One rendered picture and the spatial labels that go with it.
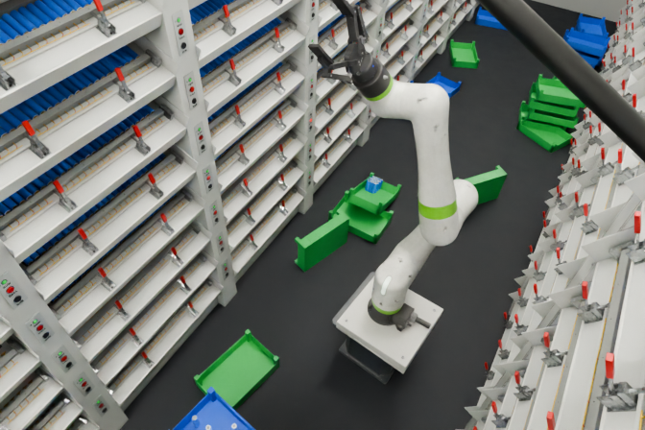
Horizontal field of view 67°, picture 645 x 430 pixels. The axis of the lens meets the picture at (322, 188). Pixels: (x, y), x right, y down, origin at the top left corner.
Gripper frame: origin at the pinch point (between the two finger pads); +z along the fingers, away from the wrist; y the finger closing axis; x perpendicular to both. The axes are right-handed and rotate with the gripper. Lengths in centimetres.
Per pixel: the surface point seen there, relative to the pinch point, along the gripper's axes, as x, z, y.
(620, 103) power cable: 66, 31, -33
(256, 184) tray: -79, -80, -24
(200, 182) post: -65, -39, -37
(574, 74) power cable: 63, 34, -32
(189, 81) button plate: -52, -8, -13
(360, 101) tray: -94, -148, 56
